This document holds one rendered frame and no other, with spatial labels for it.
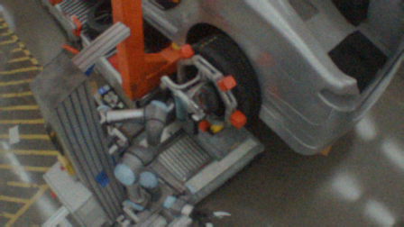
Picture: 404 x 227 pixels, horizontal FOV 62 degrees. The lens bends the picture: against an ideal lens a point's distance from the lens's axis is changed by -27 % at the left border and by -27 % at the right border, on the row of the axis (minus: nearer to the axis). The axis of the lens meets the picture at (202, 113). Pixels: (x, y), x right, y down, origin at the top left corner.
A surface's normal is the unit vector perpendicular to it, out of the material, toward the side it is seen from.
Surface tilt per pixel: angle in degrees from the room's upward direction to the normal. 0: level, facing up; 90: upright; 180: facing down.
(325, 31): 21
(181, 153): 0
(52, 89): 0
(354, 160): 0
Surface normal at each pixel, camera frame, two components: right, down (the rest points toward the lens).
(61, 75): 0.02, -0.56
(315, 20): 0.26, -0.29
